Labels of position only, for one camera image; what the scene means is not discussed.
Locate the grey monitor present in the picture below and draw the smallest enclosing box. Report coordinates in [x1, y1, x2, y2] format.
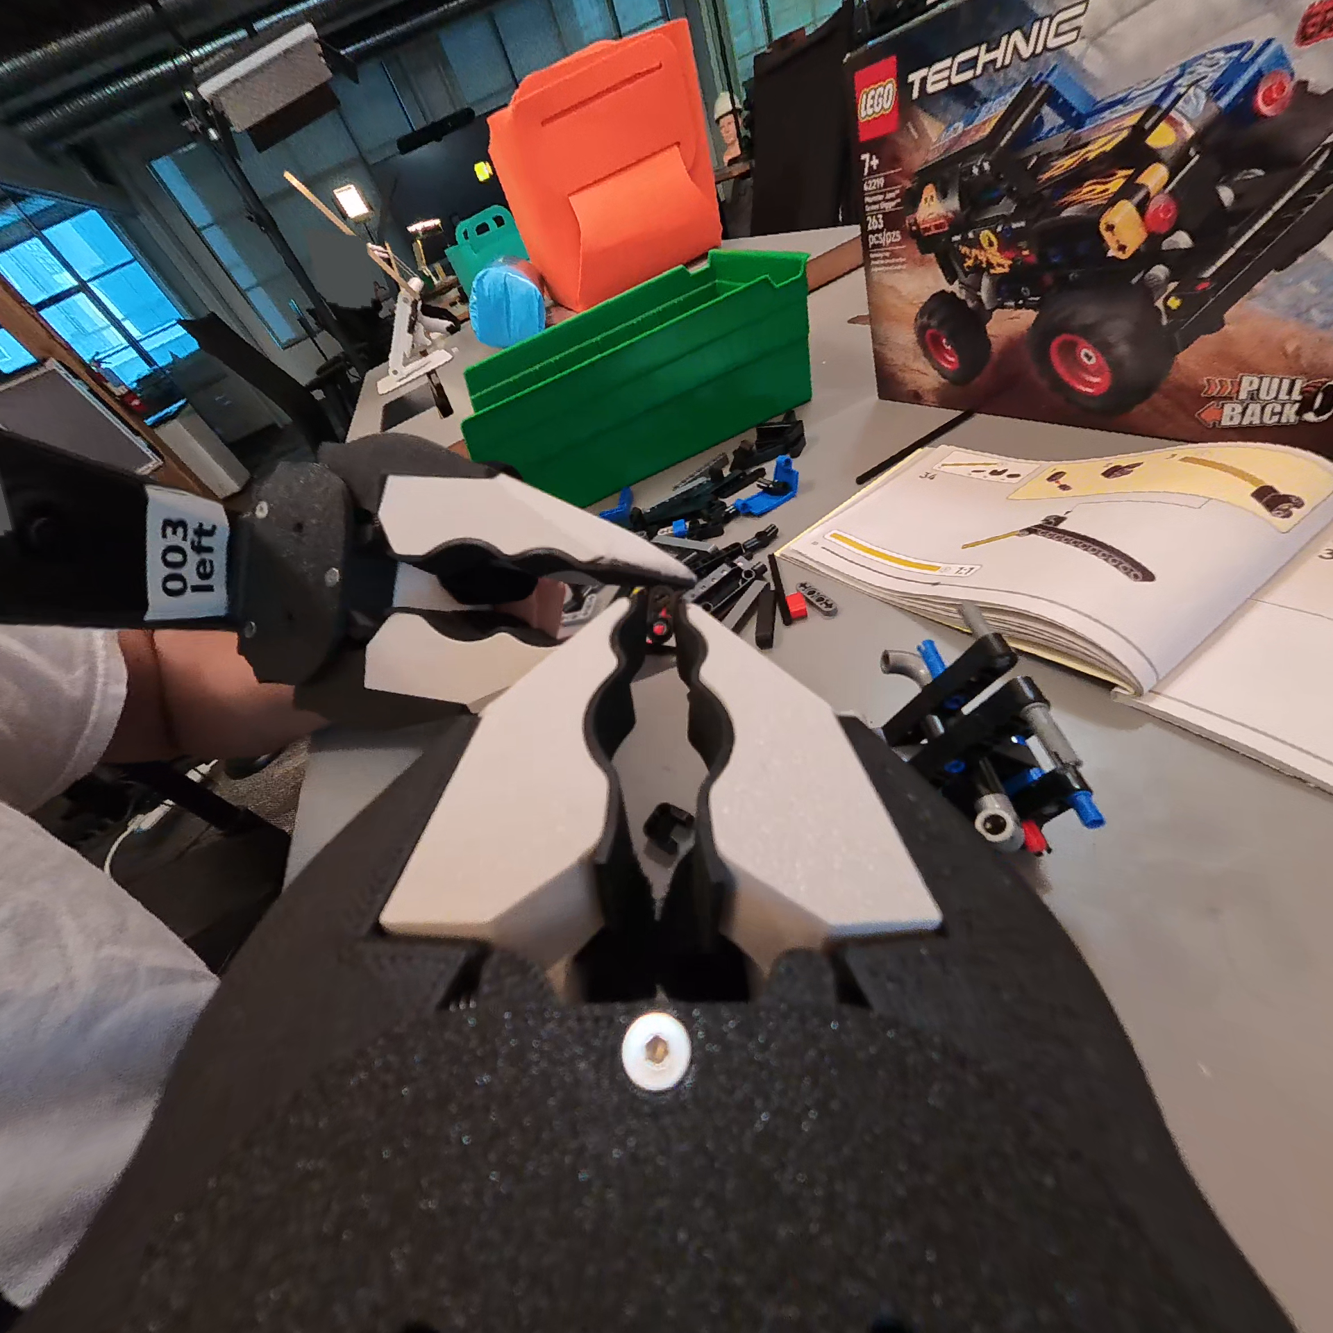
[0, 360, 167, 477]

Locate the lego instruction booklet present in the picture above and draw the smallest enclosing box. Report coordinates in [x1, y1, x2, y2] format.
[776, 443, 1333, 794]

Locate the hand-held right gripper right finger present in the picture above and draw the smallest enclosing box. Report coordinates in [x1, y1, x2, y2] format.
[676, 600, 946, 983]

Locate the hanging ceiling unit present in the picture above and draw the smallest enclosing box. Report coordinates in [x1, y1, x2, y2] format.
[199, 27, 341, 153]

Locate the orange foam bag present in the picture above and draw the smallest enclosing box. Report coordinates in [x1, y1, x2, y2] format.
[489, 19, 727, 314]

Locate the pile of black lego pieces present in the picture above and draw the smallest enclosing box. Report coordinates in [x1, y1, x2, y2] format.
[600, 411, 835, 654]

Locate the long black lego axle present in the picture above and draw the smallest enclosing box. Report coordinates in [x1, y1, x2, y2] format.
[857, 422, 946, 486]

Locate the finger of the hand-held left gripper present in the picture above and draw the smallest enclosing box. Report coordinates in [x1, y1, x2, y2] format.
[375, 473, 700, 607]
[364, 568, 566, 719]

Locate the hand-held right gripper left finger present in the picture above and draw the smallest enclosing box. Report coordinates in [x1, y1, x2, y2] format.
[379, 600, 661, 1004]

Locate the green plastic basket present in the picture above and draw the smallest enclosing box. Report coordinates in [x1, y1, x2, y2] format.
[447, 204, 519, 303]

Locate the person's left hand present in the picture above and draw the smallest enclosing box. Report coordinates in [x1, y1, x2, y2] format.
[510, 577, 574, 639]

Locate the person's left forearm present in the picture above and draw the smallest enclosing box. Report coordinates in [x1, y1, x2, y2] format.
[105, 622, 328, 766]

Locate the blue lego panel piece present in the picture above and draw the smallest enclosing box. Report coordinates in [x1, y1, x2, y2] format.
[735, 456, 806, 518]

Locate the light blue round bundle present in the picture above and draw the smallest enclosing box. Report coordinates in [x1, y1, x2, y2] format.
[470, 261, 551, 348]

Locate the partly built lego chassis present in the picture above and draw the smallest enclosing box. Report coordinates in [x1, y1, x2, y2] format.
[880, 602, 1109, 857]

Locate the person's white shirt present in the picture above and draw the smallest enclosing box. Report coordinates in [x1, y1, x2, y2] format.
[0, 624, 228, 1311]

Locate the green plastic bin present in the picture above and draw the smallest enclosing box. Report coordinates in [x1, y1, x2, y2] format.
[462, 250, 814, 509]

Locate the large window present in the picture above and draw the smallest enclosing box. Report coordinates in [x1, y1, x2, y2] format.
[0, 187, 201, 390]

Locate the lego set cardboard box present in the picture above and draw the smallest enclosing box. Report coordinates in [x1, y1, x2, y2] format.
[844, 0, 1333, 452]

